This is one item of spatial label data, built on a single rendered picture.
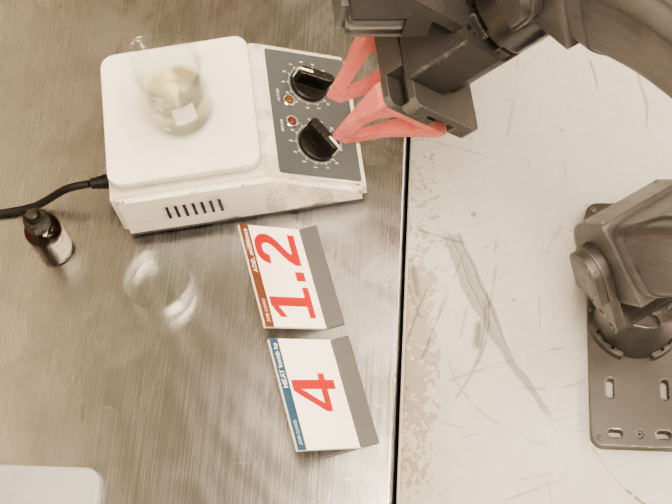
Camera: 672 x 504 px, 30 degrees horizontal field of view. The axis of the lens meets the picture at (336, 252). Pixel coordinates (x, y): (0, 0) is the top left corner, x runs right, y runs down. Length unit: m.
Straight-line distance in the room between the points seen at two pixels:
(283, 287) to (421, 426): 0.15
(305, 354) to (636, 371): 0.25
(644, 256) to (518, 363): 0.19
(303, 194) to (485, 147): 0.16
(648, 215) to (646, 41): 0.18
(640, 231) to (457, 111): 0.15
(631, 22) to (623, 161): 0.38
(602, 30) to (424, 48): 0.16
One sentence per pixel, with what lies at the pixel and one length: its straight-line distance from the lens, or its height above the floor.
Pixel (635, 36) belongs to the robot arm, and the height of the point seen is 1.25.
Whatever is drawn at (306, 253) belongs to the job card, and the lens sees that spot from 1.01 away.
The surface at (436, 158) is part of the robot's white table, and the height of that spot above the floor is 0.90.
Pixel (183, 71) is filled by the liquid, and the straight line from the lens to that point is 0.98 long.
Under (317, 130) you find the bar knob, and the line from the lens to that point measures 0.99.
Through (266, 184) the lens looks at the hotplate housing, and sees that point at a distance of 0.98.
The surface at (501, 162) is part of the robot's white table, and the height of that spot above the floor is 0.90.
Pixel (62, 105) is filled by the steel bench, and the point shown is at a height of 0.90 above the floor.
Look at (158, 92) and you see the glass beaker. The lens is 0.92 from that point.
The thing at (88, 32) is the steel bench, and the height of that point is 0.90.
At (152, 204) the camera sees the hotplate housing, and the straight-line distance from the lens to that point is 0.99.
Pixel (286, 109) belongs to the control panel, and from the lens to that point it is 1.01.
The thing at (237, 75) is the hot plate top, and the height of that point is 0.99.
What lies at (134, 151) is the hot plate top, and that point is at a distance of 0.98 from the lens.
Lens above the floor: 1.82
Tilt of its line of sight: 65 degrees down
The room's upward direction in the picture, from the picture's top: 11 degrees counter-clockwise
